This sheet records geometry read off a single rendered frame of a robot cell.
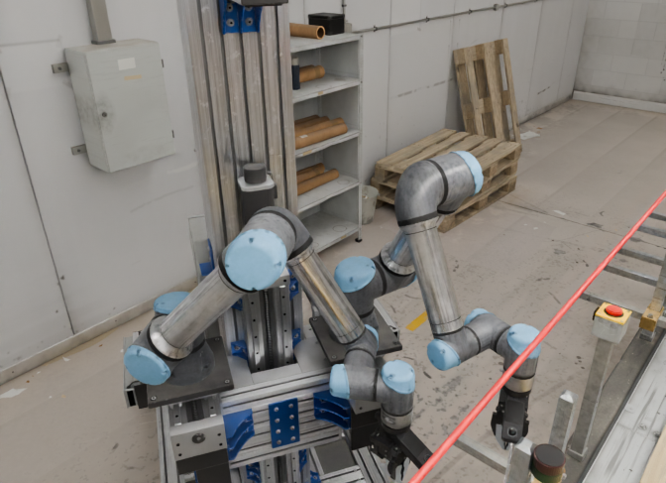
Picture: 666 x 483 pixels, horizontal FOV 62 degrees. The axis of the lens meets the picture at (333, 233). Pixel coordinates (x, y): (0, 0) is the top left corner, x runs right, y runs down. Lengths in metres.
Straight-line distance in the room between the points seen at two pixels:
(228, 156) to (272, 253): 0.46
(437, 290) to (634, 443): 1.08
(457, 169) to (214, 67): 0.63
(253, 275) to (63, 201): 2.25
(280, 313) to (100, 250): 1.97
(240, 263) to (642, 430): 1.56
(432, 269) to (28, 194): 2.36
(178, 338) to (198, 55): 0.67
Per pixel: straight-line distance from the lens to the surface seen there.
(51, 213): 3.29
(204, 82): 1.46
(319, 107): 4.30
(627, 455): 2.14
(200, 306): 1.27
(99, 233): 3.45
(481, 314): 1.45
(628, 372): 2.33
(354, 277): 1.56
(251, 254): 1.12
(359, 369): 1.33
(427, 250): 1.29
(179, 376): 1.59
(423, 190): 1.28
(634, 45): 8.87
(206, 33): 1.44
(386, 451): 1.46
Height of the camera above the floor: 2.08
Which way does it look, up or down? 27 degrees down
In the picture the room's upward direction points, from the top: 1 degrees counter-clockwise
